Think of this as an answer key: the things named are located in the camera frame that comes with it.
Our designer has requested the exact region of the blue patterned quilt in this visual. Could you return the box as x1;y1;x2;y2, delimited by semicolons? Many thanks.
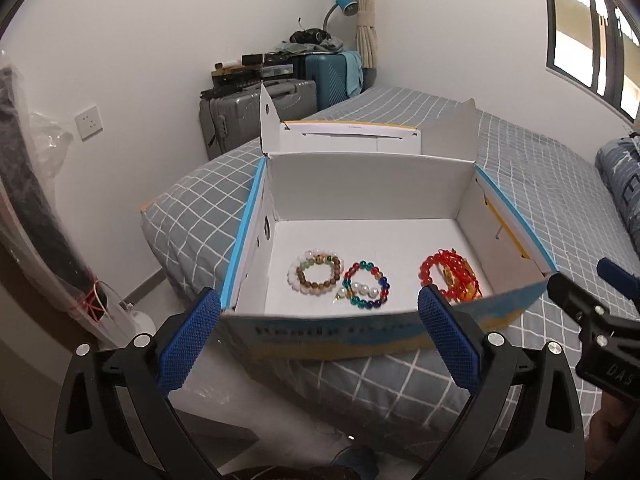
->
595;136;640;256

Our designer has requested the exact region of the teal suitcase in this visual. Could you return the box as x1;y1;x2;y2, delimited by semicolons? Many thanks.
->
303;51;365;112

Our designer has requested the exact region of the white wall socket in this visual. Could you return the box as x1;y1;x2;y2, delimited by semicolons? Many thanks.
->
75;106;105;141

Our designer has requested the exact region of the multicolour bead bracelet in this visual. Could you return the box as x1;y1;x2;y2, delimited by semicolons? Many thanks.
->
340;260;392;310

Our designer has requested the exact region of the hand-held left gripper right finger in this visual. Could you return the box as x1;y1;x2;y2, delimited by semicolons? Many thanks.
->
417;284;587;480

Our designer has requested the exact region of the black bag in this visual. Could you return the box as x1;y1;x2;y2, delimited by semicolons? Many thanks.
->
289;29;347;54

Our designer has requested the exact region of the pink bead bracelet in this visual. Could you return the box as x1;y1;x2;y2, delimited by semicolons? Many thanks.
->
287;248;332;295

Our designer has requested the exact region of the dark framed window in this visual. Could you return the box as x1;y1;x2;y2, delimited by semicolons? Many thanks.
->
540;0;640;123

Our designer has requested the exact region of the brown bead bracelet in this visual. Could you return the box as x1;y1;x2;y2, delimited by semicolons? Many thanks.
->
296;254;346;297

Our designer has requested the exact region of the blue desk lamp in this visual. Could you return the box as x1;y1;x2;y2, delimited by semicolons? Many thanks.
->
322;0;360;37

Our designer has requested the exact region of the white round base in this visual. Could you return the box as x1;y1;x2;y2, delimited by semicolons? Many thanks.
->
102;302;157;350

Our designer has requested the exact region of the silver-white pearl bracelet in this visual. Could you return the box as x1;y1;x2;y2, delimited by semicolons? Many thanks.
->
332;282;383;305

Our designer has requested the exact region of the red gold cord bracelet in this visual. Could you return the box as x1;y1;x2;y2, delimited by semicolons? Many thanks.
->
434;247;485;303

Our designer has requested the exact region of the beige curtain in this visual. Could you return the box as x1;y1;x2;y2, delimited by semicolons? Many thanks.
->
347;0;382;69

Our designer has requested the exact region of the plastic wrapped black object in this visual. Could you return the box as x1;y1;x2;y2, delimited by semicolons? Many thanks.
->
0;50;124;342

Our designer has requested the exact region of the grey suitcase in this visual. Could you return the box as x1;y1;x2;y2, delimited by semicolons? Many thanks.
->
199;79;320;162

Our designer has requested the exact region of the bed with grey checked sheet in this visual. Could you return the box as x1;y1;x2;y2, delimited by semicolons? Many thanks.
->
140;85;640;463

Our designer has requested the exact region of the white cardboard box blue trim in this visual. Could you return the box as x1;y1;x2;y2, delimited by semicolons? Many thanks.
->
220;82;559;363

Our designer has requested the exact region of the stack of black boxes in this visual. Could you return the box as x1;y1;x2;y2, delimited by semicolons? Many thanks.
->
200;52;294;99

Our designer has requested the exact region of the light blue cloth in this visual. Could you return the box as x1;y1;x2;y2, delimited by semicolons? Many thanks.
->
342;51;366;97

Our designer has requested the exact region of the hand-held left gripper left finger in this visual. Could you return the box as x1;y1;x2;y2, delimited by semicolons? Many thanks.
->
52;286;236;480

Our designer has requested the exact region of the blue rounded object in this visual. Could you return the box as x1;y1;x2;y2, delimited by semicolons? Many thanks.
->
330;446;382;480

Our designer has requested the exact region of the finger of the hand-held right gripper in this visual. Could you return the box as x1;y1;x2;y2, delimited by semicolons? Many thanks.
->
546;271;640;343
597;257;640;307

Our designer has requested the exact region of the red bead bracelet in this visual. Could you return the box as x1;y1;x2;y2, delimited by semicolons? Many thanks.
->
419;254;453;302

